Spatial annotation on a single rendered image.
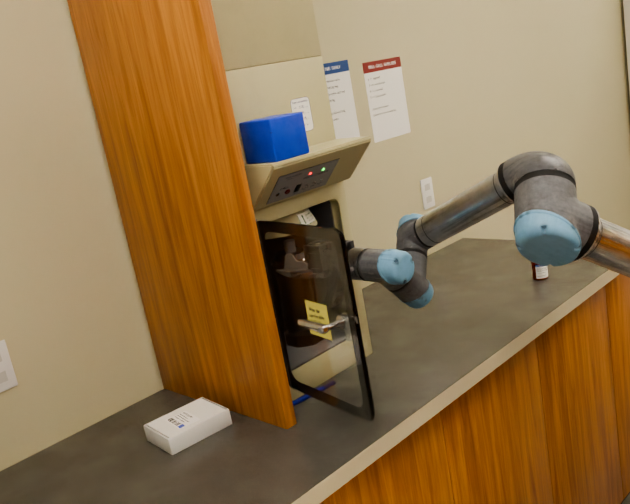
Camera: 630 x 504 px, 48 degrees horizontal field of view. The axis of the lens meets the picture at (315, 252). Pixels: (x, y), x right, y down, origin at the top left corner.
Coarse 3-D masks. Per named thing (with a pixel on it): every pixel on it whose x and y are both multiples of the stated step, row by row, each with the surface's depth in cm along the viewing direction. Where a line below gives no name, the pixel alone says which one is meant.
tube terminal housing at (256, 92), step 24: (240, 72) 154; (264, 72) 158; (288, 72) 163; (312, 72) 169; (240, 96) 154; (264, 96) 159; (288, 96) 164; (312, 96) 169; (240, 120) 154; (240, 144) 155; (312, 144) 170; (312, 192) 171; (336, 192) 176; (264, 216) 160; (336, 216) 181; (360, 288) 184; (360, 312) 185
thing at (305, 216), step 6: (306, 210) 174; (288, 216) 170; (294, 216) 171; (300, 216) 172; (306, 216) 173; (312, 216) 176; (288, 222) 170; (294, 222) 170; (300, 222) 171; (306, 222) 172; (312, 222) 174
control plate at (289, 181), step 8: (336, 160) 163; (312, 168) 158; (320, 168) 160; (328, 168) 163; (280, 176) 151; (288, 176) 153; (296, 176) 156; (304, 176) 158; (312, 176) 161; (320, 176) 164; (328, 176) 166; (280, 184) 153; (288, 184) 156; (296, 184) 159; (304, 184) 161; (312, 184) 164; (320, 184) 167; (272, 192) 154; (280, 192) 156; (296, 192) 162; (272, 200) 157
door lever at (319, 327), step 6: (300, 318) 143; (336, 318) 140; (342, 318) 139; (300, 324) 143; (306, 324) 141; (312, 324) 139; (318, 324) 138; (324, 324) 138; (330, 324) 138; (336, 324) 138; (342, 324) 139; (318, 330) 137; (324, 330) 137
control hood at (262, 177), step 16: (320, 144) 169; (336, 144) 162; (352, 144) 163; (368, 144) 168; (288, 160) 150; (304, 160) 153; (320, 160) 158; (352, 160) 169; (256, 176) 151; (272, 176) 149; (336, 176) 170; (256, 192) 152; (304, 192) 165; (256, 208) 155
